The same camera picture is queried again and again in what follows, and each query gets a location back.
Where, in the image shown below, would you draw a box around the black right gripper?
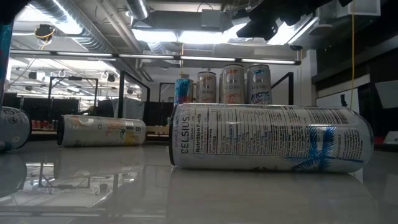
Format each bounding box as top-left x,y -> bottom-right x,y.
236,0 -> 292,41

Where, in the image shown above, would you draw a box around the silver blue Red Bull can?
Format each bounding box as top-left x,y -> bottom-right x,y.
174,78 -> 195,106
0,23 -> 14,105

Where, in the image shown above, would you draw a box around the white Celsius can blue band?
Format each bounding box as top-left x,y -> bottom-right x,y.
246,63 -> 274,105

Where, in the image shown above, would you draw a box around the white Celsius can pineapple print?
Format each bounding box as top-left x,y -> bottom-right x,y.
219,63 -> 246,105

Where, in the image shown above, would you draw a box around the white slim beverage can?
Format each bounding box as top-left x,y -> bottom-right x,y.
195,71 -> 218,104
57,114 -> 147,147

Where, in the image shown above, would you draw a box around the white Celsius can palm print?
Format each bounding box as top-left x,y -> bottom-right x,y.
169,101 -> 375,174

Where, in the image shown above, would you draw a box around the white tube light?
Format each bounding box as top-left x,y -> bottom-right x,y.
55,51 -> 302,66

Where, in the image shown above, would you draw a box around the grey metal rack beams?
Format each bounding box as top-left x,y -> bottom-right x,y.
6,46 -> 57,98

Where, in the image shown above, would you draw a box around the grey ceiling box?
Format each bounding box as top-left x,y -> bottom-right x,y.
200,9 -> 223,31

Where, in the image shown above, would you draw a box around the white ceiling box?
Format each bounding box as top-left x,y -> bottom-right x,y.
317,0 -> 382,19

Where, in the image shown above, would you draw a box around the tall silver Red Bull can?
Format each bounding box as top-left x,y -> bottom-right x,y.
0,106 -> 31,153

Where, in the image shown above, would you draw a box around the white paper sheet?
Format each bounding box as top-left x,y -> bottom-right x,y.
374,80 -> 398,109

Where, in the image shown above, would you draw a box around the grey fabric cover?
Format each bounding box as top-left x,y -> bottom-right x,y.
123,98 -> 146,121

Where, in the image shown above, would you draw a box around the small white box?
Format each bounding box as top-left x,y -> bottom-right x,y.
382,130 -> 398,144

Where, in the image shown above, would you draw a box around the black yellow cable reel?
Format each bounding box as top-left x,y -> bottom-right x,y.
34,24 -> 56,40

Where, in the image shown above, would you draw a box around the silver ceiling duct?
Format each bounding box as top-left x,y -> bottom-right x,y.
126,0 -> 150,20
29,0 -> 116,54

